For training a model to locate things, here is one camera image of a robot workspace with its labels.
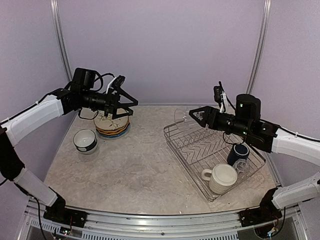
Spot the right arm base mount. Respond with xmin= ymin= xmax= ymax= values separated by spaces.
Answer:
xmin=238 ymin=207 xmax=283 ymax=227

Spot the pale green ribbed bowl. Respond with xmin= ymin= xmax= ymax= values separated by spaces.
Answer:
xmin=77 ymin=147 xmax=97 ymax=155

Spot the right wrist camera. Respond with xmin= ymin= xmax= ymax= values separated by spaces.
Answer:
xmin=213 ymin=81 xmax=229 ymax=113

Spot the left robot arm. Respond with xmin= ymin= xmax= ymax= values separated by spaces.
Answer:
xmin=0 ymin=67 xmax=138 ymax=223

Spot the blue polka dot plate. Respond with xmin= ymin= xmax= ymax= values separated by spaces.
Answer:
xmin=96 ymin=125 xmax=131 ymax=139

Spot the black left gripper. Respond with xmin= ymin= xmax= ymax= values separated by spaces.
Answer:
xmin=81 ymin=86 xmax=139 ymax=119

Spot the yellow polka dot plate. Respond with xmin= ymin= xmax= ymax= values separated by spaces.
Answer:
xmin=96 ymin=124 xmax=130 ymax=137
xmin=95 ymin=122 xmax=130 ymax=134

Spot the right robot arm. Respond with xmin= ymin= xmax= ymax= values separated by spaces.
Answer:
xmin=188 ymin=94 xmax=320 ymax=222

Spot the aluminium frame post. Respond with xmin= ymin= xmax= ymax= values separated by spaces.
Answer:
xmin=246 ymin=0 xmax=272 ymax=94
xmin=50 ymin=0 xmax=73 ymax=82

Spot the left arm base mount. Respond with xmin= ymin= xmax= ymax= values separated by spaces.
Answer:
xmin=43 ymin=203 xmax=88 ymax=228

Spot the dark blue cup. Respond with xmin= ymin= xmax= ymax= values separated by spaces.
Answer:
xmin=227 ymin=144 xmax=250 ymax=166

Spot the metal wire dish rack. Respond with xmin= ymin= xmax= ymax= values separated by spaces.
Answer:
xmin=163 ymin=119 xmax=266 ymax=203

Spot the clear glass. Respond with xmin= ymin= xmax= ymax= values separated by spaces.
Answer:
xmin=232 ymin=159 xmax=250 ymax=174
xmin=173 ymin=106 xmax=199 ymax=131

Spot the teal and white bowl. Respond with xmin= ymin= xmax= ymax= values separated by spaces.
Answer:
xmin=72 ymin=129 xmax=98 ymax=150

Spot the front aluminium frame rail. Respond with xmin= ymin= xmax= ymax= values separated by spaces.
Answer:
xmin=17 ymin=200 xmax=309 ymax=240

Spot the right aluminium frame post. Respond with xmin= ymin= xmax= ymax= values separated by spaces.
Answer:
xmin=246 ymin=0 xmax=272 ymax=94

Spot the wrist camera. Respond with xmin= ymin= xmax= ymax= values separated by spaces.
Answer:
xmin=213 ymin=81 xmax=229 ymax=113
xmin=105 ymin=75 xmax=126 ymax=94

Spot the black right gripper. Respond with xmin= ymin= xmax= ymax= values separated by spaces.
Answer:
xmin=190 ymin=105 xmax=252 ymax=138

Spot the cream bird pattern plate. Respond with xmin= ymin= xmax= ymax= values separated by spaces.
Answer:
xmin=93 ymin=111 xmax=129 ymax=130

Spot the white ribbed mug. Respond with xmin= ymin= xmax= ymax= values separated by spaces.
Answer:
xmin=201 ymin=163 xmax=238 ymax=195

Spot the left aluminium frame post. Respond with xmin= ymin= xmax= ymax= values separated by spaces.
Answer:
xmin=50 ymin=0 xmax=73 ymax=82

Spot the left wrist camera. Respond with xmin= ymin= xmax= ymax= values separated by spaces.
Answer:
xmin=105 ymin=75 xmax=126 ymax=94

